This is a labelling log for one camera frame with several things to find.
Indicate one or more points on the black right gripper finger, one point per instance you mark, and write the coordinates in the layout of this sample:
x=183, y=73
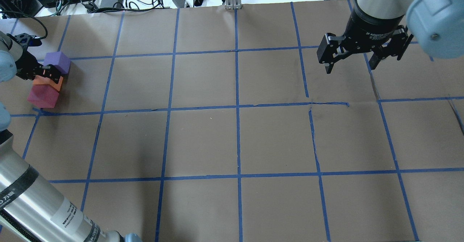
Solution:
x=396, y=47
x=330, y=51

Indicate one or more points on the red foam cube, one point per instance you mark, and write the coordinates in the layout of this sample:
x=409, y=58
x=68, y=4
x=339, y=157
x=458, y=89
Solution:
x=43, y=96

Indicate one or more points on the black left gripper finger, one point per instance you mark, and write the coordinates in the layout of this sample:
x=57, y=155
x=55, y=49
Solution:
x=48, y=71

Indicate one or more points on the orange foam cube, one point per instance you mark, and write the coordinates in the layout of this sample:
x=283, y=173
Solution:
x=39, y=80

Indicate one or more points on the grey small device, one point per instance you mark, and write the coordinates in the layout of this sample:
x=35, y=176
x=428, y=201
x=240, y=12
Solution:
x=181, y=3

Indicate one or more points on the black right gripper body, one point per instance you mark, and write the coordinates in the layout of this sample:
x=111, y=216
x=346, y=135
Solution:
x=369, y=29

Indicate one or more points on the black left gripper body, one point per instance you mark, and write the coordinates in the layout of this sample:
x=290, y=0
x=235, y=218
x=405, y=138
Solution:
x=27, y=65

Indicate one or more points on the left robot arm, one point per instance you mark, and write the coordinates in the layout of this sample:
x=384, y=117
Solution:
x=31, y=207

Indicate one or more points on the purple foam cube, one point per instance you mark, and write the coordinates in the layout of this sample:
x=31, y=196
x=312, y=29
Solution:
x=59, y=60

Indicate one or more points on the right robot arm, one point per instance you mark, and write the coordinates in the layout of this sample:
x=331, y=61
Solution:
x=437, y=25

